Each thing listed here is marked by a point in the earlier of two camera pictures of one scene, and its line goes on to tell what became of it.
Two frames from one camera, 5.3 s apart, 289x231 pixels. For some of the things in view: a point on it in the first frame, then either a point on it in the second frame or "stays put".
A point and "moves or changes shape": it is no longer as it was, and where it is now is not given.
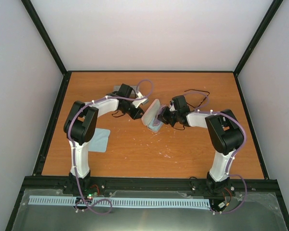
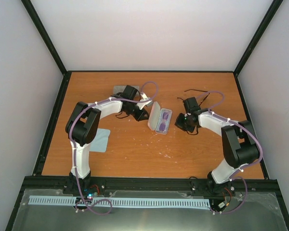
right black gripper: (162, 117) -> (178, 123)
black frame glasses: (198, 90) stays put
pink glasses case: (149, 118) moves or changes shape
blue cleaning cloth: (99, 142) stays put
